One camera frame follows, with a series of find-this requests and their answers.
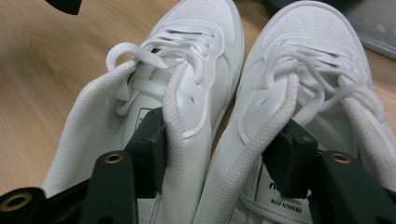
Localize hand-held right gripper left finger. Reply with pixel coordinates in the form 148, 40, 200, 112
123, 106, 168, 200

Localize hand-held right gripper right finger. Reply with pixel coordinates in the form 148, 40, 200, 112
261, 119, 319, 200

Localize white sneaker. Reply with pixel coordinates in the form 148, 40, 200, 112
192, 0, 396, 224
41, 0, 246, 224

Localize metal shoe rack grey shelves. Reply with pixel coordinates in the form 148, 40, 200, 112
261, 0, 396, 62

